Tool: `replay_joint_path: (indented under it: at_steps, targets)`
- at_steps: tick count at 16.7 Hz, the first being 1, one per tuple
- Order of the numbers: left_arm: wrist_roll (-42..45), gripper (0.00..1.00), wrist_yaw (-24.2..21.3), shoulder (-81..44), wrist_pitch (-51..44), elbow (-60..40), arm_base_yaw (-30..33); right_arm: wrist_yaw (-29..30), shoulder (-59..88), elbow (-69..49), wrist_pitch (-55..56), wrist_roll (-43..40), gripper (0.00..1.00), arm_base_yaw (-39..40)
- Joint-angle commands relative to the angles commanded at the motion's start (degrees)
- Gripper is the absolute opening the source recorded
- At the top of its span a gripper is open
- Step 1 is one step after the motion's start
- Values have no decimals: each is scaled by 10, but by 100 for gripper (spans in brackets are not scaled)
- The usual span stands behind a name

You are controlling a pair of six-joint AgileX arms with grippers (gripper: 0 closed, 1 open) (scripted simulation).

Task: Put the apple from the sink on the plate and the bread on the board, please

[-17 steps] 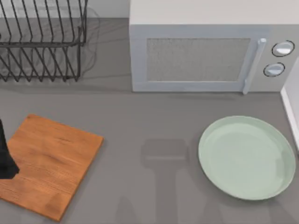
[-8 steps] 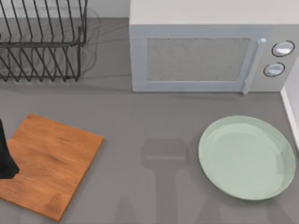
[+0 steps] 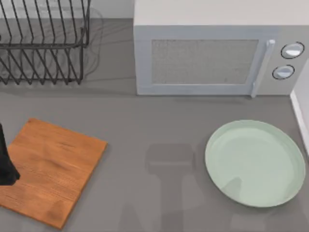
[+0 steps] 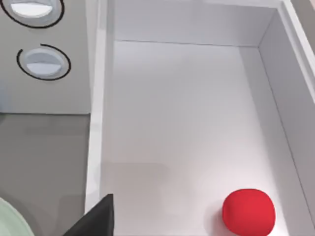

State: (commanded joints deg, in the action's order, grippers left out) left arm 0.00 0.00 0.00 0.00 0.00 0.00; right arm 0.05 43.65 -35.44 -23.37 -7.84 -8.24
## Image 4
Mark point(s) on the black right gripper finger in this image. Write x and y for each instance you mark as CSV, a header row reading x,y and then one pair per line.
x,y
101,216

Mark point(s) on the red apple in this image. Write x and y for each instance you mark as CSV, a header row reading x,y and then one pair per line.
x,y
248,212

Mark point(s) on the pale round microwave knob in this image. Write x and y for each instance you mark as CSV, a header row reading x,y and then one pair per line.
x,y
43,62
32,8

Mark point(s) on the pale green plate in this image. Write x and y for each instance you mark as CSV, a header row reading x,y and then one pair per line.
x,y
12,218

